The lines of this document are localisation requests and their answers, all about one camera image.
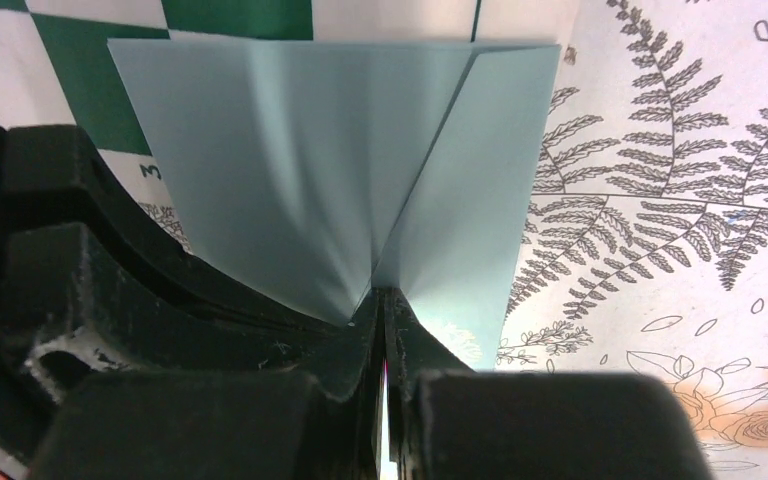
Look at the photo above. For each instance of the grey-blue envelope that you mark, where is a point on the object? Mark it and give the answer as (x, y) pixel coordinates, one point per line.
(313, 172)

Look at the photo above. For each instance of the green white chessboard mat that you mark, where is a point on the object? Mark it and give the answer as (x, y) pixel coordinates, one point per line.
(55, 67)

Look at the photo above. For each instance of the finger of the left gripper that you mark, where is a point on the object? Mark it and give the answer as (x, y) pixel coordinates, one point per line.
(89, 283)

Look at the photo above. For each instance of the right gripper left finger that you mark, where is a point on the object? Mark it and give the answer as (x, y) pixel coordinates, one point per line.
(319, 420)

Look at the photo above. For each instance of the floral patterned table mat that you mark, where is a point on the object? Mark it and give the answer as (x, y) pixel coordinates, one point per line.
(645, 245)

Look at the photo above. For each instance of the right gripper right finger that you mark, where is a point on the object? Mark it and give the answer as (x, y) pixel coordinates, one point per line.
(447, 421)

